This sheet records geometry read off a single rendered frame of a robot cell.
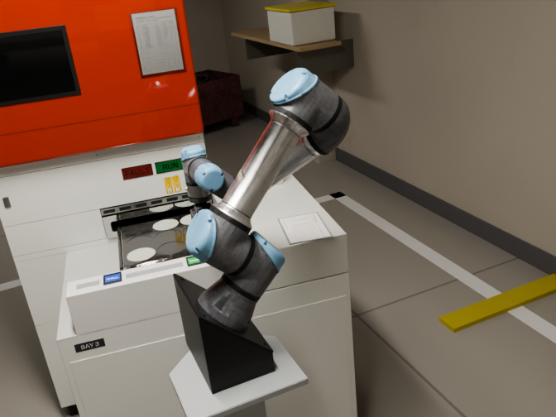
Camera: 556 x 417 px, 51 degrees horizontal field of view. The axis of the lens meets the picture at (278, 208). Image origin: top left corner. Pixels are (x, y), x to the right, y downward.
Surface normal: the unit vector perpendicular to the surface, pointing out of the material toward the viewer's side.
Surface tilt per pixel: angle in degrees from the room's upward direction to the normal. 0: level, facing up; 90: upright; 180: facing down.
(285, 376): 0
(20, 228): 90
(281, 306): 90
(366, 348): 0
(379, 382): 0
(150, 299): 90
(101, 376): 90
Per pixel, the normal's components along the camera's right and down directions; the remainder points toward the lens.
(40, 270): 0.27, 0.36
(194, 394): -0.10, -0.91
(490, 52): -0.91, 0.25
